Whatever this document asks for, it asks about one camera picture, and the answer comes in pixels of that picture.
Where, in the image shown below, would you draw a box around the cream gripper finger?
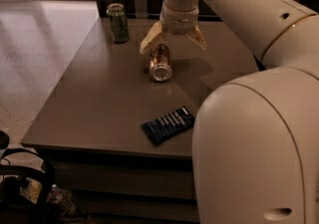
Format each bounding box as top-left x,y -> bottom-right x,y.
188,25 -> 207,50
140,21 -> 164,55

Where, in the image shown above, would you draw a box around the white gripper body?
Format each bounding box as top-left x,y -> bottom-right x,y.
159,2 -> 199,35

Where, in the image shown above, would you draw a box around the orange soda can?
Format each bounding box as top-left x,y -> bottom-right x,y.
149,44 -> 172,82

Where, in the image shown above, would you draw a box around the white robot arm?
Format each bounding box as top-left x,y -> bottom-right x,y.
140,0 -> 319,224

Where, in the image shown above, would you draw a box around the green soda can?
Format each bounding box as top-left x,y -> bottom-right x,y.
107,3 -> 130,44

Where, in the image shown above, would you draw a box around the blue snack packet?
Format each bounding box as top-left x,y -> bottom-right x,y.
141,107 -> 195,146

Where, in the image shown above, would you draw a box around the grey drawer cabinet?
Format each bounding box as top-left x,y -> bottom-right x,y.
45,148 -> 199,224

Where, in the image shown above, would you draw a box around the black headphones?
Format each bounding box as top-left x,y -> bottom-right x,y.
0,131 -> 55,211

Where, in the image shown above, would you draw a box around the crumpled plastic wrapper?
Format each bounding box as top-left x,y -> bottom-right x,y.
47,184 -> 76,216

